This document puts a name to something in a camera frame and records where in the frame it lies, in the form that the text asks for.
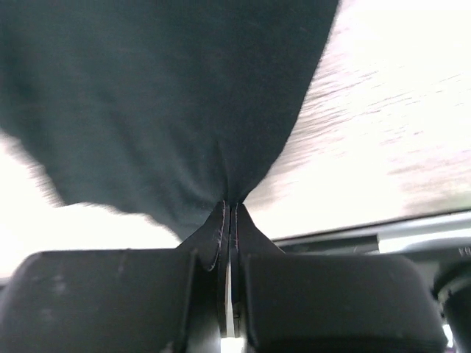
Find aluminium front rail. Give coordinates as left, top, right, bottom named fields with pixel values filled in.
left=277, top=210, right=470, bottom=253

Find black t shirt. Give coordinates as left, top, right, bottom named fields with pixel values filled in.
left=0, top=0, right=341, bottom=242

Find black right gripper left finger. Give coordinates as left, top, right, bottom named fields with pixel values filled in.
left=0, top=200, right=231, bottom=353

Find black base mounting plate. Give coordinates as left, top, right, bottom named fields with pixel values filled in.
left=275, top=233, right=379, bottom=254

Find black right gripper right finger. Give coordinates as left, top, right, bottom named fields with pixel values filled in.
left=230, top=202, right=456, bottom=353

